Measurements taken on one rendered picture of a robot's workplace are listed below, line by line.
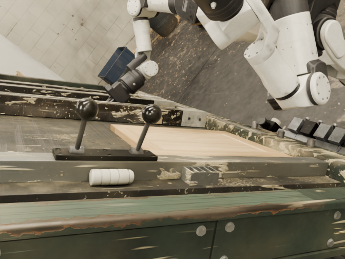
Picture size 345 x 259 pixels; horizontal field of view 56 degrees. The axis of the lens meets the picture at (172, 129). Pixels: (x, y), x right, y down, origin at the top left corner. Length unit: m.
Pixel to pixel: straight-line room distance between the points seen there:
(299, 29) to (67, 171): 0.61
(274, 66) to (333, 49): 0.55
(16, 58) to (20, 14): 1.53
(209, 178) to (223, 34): 0.30
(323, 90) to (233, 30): 0.27
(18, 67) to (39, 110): 3.46
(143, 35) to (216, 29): 0.77
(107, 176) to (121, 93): 0.84
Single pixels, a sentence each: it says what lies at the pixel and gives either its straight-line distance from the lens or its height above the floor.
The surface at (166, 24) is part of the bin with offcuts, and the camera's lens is 5.43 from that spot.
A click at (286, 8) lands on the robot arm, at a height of 1.29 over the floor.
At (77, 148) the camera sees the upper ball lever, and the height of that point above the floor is 1.51.
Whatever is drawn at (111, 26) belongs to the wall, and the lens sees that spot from 6.28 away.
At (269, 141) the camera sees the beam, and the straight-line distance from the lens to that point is 1.17.
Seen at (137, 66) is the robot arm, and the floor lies 1.26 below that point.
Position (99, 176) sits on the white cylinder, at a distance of 0.60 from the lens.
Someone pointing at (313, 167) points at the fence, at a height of 0.94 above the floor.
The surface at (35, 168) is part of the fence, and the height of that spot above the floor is 1.55.
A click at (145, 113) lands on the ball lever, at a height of 1.46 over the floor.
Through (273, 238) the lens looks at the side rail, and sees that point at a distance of 0.55.
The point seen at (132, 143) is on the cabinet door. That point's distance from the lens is 0.93.
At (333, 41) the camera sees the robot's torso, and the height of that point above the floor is 0.94.
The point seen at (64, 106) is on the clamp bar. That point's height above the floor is 1.44.
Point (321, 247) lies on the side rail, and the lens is 0.65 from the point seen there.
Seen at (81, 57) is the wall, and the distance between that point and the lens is 6.16.
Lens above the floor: 1.70
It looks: 29 degrees down
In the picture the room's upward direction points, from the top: 52 degrees counter-clockwise
